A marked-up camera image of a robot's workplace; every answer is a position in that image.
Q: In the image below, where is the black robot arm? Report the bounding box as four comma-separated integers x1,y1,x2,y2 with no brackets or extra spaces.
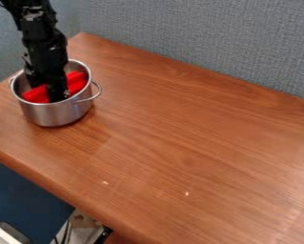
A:
0,0,70,102

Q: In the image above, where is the red plastic block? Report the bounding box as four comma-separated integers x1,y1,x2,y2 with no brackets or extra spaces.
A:
22,71,87,104

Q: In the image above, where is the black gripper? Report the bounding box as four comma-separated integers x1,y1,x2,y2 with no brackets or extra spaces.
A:
22,29,70,103

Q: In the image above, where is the stainless steel pot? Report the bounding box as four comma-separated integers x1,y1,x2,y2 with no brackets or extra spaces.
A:
10,59,102,127

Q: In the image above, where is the white object at corner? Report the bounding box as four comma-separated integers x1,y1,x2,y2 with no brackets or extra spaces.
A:
0,227,23,244

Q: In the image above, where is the metal table leg bracket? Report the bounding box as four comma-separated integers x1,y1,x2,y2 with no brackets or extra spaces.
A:
50,210,113,244

